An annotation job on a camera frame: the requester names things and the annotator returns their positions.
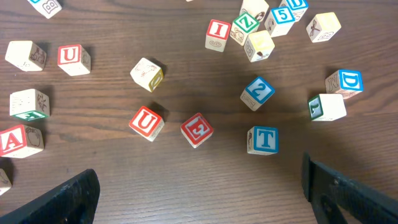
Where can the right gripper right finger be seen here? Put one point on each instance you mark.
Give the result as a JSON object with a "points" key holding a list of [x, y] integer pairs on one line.
{"points": [[328, 190]]}

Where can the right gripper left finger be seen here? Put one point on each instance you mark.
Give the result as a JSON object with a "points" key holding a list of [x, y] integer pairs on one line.
{"points": [[74, 201]]}

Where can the green N block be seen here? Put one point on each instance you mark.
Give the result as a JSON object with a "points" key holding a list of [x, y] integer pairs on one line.
{"points": [[5, 183]]}

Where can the red A block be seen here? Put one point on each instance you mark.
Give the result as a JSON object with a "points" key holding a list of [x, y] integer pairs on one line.
{"points": [[21, 141]]}

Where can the white block right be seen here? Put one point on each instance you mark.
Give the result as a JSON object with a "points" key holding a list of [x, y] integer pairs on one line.
{"points": [[327, 107]]}

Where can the blue T block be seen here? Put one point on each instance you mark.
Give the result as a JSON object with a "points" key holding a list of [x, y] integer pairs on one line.
{"points": [[262, 140]]}

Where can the red U block lower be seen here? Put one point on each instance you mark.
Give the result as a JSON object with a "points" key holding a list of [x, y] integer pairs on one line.
{"points": [[147, 123]]}

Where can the red u block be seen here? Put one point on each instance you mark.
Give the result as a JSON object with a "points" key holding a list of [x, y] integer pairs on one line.
{"points": [[147, 123], [74, 60]]}

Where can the white green picture block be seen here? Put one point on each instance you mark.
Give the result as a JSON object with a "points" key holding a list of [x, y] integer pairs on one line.
{"points": [[29, 105]]}

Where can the blue D block right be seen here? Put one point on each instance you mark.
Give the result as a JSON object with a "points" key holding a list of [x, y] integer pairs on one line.
{"points": [[348, 83]]}

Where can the blue d block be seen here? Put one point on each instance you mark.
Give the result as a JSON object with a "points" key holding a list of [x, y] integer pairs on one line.
{"points": [[298, 7], [348, 83]]}

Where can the blue 2 block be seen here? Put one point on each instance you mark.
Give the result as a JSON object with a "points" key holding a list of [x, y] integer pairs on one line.
{"points": [[257, 93]]}

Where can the red E block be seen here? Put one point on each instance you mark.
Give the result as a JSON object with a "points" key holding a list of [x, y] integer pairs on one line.
{"points": [[196, 130]]}

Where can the red U block upper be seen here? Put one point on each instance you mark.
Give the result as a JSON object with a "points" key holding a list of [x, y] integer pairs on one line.
{"points": [[74, 60]]}

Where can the white picture block middle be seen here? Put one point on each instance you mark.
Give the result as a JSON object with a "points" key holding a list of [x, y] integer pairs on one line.
{"points": [[147, 74]]}

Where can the yellow block upper middle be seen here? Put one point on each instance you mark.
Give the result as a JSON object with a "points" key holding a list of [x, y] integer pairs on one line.
{"points": [[26, 55]]}

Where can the yellow block below Z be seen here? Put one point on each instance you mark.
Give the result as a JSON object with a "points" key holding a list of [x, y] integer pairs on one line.
{"points": [[258, 46]]}

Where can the yellow 8 block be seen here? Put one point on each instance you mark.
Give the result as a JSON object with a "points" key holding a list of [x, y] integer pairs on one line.
{"points": [[323, 27]]}

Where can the blue 5 block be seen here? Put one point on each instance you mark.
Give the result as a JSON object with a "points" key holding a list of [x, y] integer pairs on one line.
{"points": [[279, 21]]}

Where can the blue D block upper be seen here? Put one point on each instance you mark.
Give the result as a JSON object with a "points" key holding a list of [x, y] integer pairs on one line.
{"points": [[298, 7]]}

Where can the green Z block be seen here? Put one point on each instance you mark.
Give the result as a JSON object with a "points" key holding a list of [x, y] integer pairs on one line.
{"points": [[242, 26]]}

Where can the red I block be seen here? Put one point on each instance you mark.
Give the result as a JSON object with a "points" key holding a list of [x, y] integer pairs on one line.
{"points": [[217, 35]]}

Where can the yellow block upper right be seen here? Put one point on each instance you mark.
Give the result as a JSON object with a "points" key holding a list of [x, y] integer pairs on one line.
{"points": [[256, 8]]}

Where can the blue X block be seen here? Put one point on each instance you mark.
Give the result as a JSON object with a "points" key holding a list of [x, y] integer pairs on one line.
{"points": [[47, 8]]}

